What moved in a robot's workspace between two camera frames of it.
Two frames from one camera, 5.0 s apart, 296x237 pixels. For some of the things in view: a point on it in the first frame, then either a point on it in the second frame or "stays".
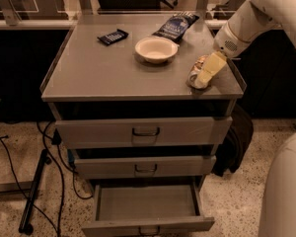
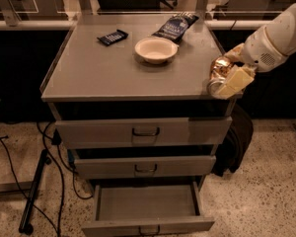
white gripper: (227, 42) to (260, 49)
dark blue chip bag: (177, 26) stays
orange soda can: (190, 79) to (220, 66)
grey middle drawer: (102, 167) stays
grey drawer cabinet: (142, 102) stays
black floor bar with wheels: (26, 226) stays
